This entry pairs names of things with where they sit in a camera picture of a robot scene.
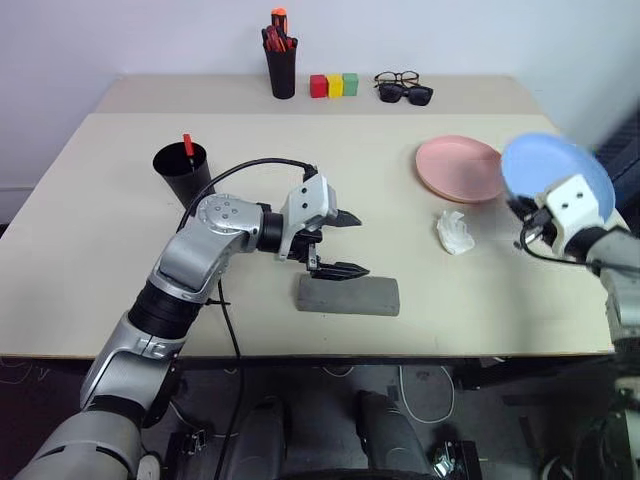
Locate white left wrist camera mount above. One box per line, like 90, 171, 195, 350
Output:
277, 173, 342, 262

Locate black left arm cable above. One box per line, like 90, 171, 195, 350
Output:
175, 157, 320, 361

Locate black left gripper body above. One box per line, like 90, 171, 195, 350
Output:
287, 209, 344, 274

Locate black open cup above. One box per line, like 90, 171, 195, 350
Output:
152, 141, 213, 210

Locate dark rounded shape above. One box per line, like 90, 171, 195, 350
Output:
353, 389, 434, 480
219, 397, 294, 480

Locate pink plastic plate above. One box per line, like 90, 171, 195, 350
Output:
415, 134, 506, 204

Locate grey sponge block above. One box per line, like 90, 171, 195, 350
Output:
293, 273, 402, 317

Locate black pen holder cup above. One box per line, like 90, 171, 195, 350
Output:
266, 49, 297, 100

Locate red capped black marker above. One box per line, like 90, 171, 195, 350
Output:
181, 132, 197, 174

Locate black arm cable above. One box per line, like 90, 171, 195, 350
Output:
175, 157, 320, 361
513, 219, 640, 275

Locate black sunglasses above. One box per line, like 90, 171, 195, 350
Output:
375, 82, 435, 108

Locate blue plastic plate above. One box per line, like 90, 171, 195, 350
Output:
500, 131, 614, 226

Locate crumpled white tissue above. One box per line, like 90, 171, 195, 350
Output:
435, 209, 476, 257

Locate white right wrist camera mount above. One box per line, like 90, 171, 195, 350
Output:
534, 174, 609, 250

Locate black metal floor bracket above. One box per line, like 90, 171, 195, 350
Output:
430, 439, 484, 480
164, 428, 211, 471

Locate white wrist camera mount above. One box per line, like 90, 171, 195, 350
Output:
534, 174, 609, 250
277, 173, 342, 262

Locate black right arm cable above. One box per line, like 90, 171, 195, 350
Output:
513, 219, 640, 275

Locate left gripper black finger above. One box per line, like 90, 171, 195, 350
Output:
335, 208, 363, 230
309, 260, 371, 282

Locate thin brown frame glasses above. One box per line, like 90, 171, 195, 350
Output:
373, 70, 421, 89

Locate orange capped black marker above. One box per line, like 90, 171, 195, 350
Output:
270, 6, 288, 41

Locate white floor cable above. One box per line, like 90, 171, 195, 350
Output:
397, 364, 457, 426

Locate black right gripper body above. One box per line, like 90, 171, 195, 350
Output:
506, 194, 557, 242

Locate dark blue chair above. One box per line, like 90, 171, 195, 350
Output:
593, 113, 640, 197

